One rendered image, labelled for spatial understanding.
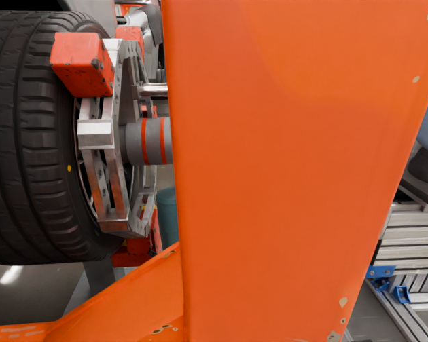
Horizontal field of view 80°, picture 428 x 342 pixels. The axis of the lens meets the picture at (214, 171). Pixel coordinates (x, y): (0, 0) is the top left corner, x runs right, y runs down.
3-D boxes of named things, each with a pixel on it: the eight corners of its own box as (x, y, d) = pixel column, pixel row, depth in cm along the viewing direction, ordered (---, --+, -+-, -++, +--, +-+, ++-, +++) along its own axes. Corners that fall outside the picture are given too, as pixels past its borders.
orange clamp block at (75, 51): (77, 68, 51) (53, 30, 42) (117, 68, 51) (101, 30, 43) (73, 98, 48) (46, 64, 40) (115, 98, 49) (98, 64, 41)
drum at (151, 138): (128, 155, 85) (122, 113, 78) (193, 153, 86) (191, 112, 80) (118, 174, 72) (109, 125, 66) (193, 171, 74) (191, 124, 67)
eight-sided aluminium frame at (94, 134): (146, 180, 111) (127, 41, 88) (161, 179, 112) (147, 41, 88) (111, 283, 63) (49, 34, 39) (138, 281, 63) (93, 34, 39)
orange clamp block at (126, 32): (121, 65, 83) (121, 40, 84) (145, 65, 83) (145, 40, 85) (114, 51, 76) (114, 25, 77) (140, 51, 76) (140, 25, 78)
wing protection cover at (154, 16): (145, 47, 364) (140, 4, 342) (166, 47, 367) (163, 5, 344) (136, 47, 301) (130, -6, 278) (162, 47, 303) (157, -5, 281)
